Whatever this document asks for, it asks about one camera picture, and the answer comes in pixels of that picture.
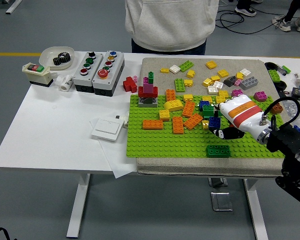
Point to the robot right hand white shell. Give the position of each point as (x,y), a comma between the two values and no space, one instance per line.
(242,112)

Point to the blue square brick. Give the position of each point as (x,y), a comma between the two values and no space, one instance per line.
(214,122)
(203,103)

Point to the dark green long brick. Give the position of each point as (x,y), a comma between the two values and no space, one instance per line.
(207,110)
(218,151)

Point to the yellow square brick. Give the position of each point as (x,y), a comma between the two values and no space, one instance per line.
(190,74)
(188,83)
(215,78)
(239,75)
(205,124)
(207,82)
(164,70)
(223,93)
(188,97)
(164,115)
(222,73)
(207,98)
(220,99)
(211,64)

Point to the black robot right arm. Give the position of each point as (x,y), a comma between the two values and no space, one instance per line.
(287,141)

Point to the pink square brick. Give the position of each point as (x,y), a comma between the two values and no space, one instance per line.
(236,92)
(260,96)

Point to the lime green long brick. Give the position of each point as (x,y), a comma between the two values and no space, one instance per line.
(186,66)
(263,105)

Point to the light grey long brick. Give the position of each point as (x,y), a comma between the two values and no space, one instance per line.
(248,83)

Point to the dark grey sloped brick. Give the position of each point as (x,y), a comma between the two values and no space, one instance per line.
(229,81)

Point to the brown square brick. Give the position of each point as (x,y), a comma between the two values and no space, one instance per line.
(277,108)

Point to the white square flat brick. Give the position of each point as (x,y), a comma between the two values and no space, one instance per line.
(218,84)
(175,69)
(245,72)
(212,89)

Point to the lime green medium brick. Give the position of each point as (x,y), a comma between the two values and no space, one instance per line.
(274,75)
(179,85)

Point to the orange long brick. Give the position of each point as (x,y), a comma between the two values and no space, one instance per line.
(178,124)
(193,121)
(170,95)
(188,109)
(150,124)

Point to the small blue sloped brick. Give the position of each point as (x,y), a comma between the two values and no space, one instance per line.
(298,128)

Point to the yellow curved brick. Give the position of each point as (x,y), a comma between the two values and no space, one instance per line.
(173,105)

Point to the dark olive tower brick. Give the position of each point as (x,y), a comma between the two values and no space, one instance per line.
(147,100)

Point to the small dark green tower brick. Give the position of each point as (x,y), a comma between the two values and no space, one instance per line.
(151,76)

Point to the grey tower base brick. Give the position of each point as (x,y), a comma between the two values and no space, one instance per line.
(142,103)

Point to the red wide tower brick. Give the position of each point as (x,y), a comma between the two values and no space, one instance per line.
(143,92)

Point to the small pink tower brick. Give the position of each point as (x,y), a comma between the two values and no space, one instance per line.
(145,80)

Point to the red cross-shaped brick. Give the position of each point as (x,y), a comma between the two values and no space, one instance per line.
(128,85)

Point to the clear plastic bag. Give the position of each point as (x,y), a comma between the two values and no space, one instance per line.
(290,107)

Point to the silver cylinder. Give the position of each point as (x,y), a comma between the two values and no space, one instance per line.
(281,70)

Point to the small green block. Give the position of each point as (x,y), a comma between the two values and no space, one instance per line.
(286,68)

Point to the silver floor socket plate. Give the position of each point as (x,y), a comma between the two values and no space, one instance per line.
(221,201)
(217,182)

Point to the lime green studded baseplate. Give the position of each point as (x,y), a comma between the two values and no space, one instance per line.
(165,145)

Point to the grey-brown foam mat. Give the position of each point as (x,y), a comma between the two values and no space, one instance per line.
(160,62)

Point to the background person white sneakers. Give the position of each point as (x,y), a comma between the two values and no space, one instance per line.
(285,23)

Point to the white table leg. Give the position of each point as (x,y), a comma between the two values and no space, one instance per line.
(257,212)
(77,207)

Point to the background person black shoes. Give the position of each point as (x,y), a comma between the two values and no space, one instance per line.
(245,10)

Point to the white plug piece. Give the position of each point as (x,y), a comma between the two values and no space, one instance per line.
(125,124)

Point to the grey emergency stop button box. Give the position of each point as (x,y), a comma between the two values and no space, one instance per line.
(115,72)

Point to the grey four-button box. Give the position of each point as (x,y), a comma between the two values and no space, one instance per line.
(95,70)

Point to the white pipe fitting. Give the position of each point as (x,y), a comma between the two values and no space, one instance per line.
(66,83)

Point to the black gear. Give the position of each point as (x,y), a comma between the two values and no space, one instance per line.
(66,58)
(57,61)

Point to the white bowl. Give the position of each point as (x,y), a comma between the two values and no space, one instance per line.
(47,55)

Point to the small black bracket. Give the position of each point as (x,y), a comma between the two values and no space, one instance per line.
(285,95)

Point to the white wall switch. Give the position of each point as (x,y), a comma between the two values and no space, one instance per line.
(106,129)

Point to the cream red-green switch box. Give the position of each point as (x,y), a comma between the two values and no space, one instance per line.
(37,75)

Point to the white background table frame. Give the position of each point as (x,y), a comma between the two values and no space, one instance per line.
(13,6)

